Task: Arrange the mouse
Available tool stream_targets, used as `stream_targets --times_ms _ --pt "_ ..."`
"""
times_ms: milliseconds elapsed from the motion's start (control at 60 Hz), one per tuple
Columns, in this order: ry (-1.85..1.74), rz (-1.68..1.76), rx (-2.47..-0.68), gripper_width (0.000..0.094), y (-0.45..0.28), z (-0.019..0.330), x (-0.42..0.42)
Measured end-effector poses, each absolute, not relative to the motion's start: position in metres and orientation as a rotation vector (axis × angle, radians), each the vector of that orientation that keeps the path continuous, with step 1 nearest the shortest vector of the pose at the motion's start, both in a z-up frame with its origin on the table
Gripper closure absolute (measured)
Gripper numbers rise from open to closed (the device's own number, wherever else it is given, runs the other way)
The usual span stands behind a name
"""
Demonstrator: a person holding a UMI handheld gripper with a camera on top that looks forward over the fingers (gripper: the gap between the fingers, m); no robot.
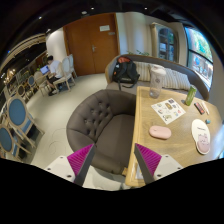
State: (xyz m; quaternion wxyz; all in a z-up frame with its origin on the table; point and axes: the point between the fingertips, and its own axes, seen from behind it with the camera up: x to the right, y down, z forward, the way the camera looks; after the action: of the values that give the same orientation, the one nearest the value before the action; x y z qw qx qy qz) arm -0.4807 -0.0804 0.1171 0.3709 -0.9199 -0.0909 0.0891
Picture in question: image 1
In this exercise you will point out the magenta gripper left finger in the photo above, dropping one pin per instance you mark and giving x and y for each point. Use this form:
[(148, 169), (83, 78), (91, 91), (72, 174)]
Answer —
[(80, 162)]

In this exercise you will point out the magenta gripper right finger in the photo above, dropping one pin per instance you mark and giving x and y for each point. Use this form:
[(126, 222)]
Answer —
[(148, 161)]

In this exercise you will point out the pink computer mouse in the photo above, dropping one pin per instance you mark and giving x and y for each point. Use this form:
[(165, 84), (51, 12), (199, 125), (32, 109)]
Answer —
[(160, 132)]

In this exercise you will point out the round white mouse pad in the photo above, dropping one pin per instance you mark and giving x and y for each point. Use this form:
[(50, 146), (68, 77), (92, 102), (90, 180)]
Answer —
[(201, 136)]

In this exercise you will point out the dark grey tufted armchair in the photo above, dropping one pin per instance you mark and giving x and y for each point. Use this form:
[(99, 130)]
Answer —
[(105, 119)]

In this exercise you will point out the sticker sheet paper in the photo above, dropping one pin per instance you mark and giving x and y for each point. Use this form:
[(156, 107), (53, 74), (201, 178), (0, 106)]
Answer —
[(168, 110)]

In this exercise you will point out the blue round-back chair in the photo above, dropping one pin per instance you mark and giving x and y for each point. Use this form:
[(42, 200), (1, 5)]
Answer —
[(11, 143), (20, 119)]

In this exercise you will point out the small blue object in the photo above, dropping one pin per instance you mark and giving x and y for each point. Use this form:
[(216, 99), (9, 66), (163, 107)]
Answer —
[(208, 121)]

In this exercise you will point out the blue round-back chair front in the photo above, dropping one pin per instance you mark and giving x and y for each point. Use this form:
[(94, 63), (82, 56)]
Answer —
[(11, 143)]

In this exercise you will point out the small dark box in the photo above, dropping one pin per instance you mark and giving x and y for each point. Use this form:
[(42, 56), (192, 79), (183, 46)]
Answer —
[(199, 108)]

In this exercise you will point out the green can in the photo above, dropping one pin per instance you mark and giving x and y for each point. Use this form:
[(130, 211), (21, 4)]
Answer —
[(191, 94)]

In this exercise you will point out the striped cushion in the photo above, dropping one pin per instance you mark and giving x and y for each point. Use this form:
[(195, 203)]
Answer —
[(173, 79)]

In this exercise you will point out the clear water bottle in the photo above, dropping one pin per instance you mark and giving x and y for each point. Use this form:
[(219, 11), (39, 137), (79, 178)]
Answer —
[(158, 74)]

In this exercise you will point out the grey curved sofa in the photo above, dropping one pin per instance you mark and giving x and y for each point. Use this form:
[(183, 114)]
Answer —
[(194, 79)]

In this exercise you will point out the white chair near door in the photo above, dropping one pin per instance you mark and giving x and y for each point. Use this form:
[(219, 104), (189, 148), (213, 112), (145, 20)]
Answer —
[(66, 71)]

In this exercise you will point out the seated person white shirt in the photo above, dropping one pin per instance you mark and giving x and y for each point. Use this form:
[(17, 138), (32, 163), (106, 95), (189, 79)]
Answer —
[(56, 71)]

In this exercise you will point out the black backpack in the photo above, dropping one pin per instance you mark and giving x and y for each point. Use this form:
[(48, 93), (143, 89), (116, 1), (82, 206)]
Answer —
[(125, 72)]

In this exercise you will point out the open laptop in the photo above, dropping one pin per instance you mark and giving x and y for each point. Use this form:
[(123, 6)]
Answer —
[(45, 69)]

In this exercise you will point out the wooden display cabinet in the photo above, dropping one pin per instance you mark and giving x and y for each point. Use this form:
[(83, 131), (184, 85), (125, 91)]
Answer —
[(164, 42)]

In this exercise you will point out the wooden double door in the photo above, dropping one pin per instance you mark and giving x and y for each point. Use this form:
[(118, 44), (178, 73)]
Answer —
[(93, 43)]

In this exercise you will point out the window with black frame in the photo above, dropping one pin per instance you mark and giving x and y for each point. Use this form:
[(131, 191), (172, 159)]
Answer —
[(200, 58)]

